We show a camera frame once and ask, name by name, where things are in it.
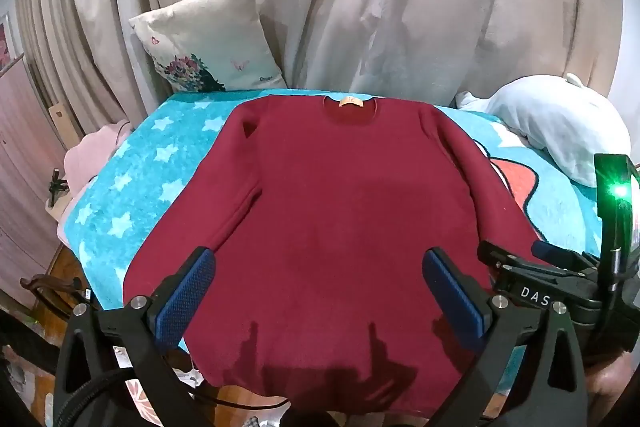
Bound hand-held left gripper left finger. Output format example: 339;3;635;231
52;247;217;427

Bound dark red sweater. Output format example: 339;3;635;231
122;91;551;408

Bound black clamp stand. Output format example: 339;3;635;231
46;168;69;209

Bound thin black cable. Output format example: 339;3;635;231
199;384;292;411

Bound dark wooden chair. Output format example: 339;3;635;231
20;274;92;309

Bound white plush toy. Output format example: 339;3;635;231
456;73;632;186

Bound cream floral pillow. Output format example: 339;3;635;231
129;0;287;94

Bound pink wardrobe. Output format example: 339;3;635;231
0;57;67;268

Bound person's right forearm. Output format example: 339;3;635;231
584;349;637;414

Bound red floral wall picture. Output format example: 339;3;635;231
0;14;13;72

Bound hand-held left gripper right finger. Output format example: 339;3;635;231
422;247;589;427

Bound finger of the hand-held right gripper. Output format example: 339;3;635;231
531;240;602;270
477;240;540;279

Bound black braided cable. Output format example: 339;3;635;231
64;366;137;427

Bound wooden board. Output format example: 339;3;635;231
50;104;84;144

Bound beige curtain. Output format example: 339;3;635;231
12;0;631;128

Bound turquoise star cartoon blanket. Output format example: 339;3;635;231
62;88;608;358

